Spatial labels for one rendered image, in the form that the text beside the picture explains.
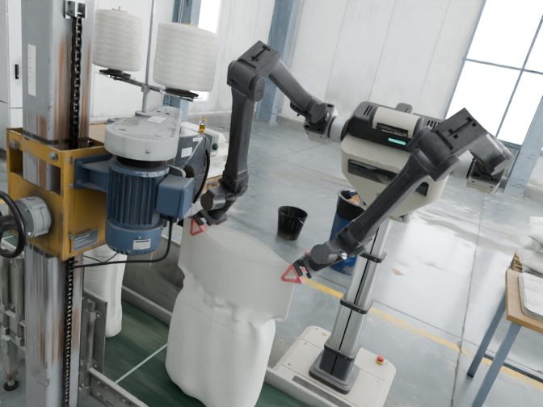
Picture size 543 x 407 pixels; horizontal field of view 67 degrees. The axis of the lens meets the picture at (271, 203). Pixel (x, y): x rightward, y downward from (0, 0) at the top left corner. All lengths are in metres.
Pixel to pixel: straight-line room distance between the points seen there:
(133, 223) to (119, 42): 0.52
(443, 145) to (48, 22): 0.93
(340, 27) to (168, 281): 8.24
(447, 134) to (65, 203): 0.95
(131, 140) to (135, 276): 1.35
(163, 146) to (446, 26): 8.47
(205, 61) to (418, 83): 8.24
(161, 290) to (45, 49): 1.37
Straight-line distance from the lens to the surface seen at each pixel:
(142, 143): 1.04
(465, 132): 0.99
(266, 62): 1.13
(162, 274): 2.16
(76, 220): 1.26
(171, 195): 1.09
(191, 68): 1.13
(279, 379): 1.89
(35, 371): 1.63
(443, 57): 9.21
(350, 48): 9.63
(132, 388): 1.81
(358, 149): 1.54
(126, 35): 1.33
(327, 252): 1.16
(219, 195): 1.33
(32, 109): 1.23
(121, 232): 1.15
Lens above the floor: 1.68
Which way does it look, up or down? 20 degrees down
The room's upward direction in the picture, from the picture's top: 12 degrees clockwise
